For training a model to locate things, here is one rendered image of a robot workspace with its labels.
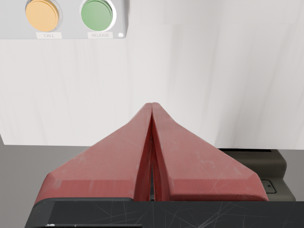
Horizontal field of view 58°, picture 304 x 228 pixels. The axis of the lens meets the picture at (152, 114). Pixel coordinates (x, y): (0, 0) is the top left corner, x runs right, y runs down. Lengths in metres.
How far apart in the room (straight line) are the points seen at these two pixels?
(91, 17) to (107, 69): 0.17
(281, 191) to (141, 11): 0.57
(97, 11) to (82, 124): 0.30
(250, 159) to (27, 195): 1.81
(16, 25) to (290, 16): 0.43
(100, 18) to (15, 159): 1.75
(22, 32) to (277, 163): 0.69
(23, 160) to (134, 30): 1.64
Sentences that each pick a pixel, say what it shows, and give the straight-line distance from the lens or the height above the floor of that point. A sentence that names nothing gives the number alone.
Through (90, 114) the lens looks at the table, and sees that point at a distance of 0.59.
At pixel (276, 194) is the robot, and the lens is 0.80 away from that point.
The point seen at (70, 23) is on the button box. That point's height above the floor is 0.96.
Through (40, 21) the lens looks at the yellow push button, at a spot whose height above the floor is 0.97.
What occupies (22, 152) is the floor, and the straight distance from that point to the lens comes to 1.99.
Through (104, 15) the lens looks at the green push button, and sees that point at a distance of 0.38.
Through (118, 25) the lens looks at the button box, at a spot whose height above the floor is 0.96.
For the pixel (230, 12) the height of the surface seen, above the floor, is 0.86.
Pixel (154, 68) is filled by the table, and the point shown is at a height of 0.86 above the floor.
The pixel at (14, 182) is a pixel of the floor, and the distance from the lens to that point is 2.23.
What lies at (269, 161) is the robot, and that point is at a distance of 0.83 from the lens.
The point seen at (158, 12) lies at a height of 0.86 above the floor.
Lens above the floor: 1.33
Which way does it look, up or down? 55 degrees down
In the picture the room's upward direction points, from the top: 179 degrees clockwise
